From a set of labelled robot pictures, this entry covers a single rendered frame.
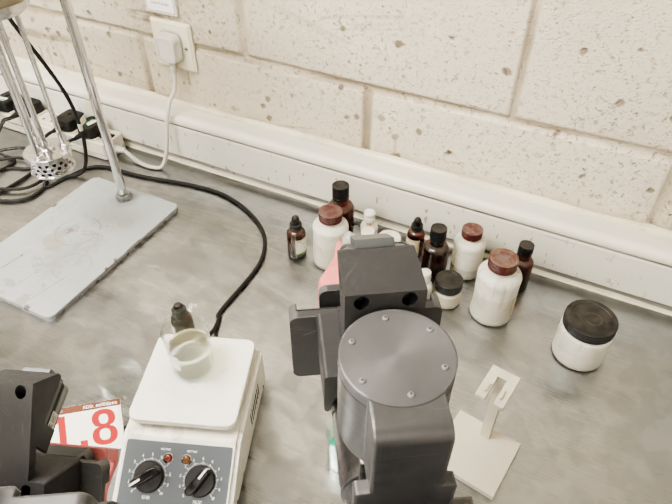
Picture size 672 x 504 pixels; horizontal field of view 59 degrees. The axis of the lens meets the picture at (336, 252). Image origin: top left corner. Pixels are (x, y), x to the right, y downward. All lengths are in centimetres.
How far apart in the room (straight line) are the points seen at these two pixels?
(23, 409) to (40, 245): 62
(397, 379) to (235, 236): 75
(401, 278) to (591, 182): 63
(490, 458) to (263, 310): 37
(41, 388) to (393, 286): 28
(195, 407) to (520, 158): 57
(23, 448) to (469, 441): 48
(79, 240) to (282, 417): 48
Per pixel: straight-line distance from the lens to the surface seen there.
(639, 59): 83
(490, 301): 84
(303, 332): 40
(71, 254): 103
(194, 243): 101
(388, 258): 32
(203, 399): 69
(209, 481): 68
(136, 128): 124
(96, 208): 112
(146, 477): 68
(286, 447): 74
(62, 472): 51
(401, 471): 29
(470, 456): 74
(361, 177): 98
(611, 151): 89
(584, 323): 82
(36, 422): 48
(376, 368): 28
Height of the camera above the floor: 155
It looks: 42 degrees down
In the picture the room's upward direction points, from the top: straight up
